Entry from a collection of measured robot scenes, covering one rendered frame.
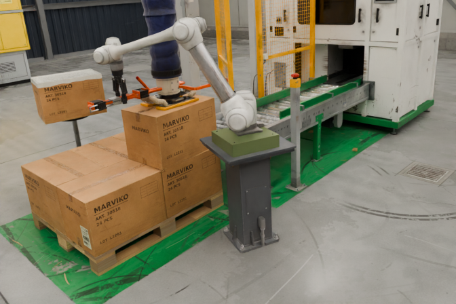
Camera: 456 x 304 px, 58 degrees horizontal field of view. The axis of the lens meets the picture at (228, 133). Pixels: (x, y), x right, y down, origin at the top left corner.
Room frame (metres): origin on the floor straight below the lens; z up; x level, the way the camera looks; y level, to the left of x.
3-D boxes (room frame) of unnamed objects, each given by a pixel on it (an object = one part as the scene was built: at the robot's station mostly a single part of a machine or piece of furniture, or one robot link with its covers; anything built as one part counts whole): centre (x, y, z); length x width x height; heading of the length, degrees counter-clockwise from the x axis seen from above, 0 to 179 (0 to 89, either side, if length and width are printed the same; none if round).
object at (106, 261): (3.07, 0.85, 0.07); 1.20 x 1.00 x 0.14; 136
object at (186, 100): (3.02, 0.36, 0.97); 0.34 x 0.10 x 0.05; 136
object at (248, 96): (2.64, -0.12, 1.00); 0.18 x 0.16 x 0.22; 169
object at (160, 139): (3.08, 0.44, 0.74); 0.60 x 0.40 x 0.40; 139
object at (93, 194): (3.07, 0.85, 0.34); 1.20 x 1.00 x 0.40; 136
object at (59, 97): (4.13, 1.58, 0.82); 0.60 x 0.40 x 0.40; 121
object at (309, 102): (4.25, -1.08, 0.60); 1.60 x 0.10 x 0.09; 136
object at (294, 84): (3.40, -0.59, 0.50); 0.07 x 0.07 x 1.00; 46
